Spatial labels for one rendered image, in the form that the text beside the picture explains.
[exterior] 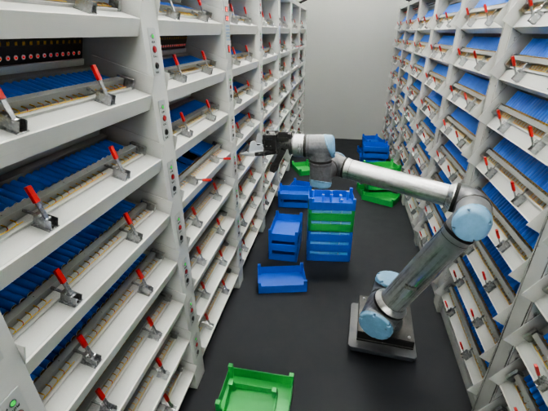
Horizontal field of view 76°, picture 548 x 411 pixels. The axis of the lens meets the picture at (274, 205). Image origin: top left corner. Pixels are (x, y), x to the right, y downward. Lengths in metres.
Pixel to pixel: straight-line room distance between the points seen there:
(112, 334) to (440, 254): 1.10
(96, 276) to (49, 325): 0.16
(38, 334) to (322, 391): 1.24
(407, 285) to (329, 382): 0.60
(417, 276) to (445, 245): 0.18
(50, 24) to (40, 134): 0.21
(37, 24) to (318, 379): 1.63
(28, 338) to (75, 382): 0.20
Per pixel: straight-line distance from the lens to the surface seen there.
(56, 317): 0.91
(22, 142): 0.76
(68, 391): 1.02
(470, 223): 1.33
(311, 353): 1.91
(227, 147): 1.83
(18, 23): 0.79
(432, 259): 1.42
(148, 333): 1.34
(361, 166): 1.51
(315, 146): 1.38
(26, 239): 0.81
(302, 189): 3.34
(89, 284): 0.97
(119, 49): 1.14
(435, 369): 1.99
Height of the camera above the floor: 1.44
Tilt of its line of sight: 26 degrees down
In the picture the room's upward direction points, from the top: straight up
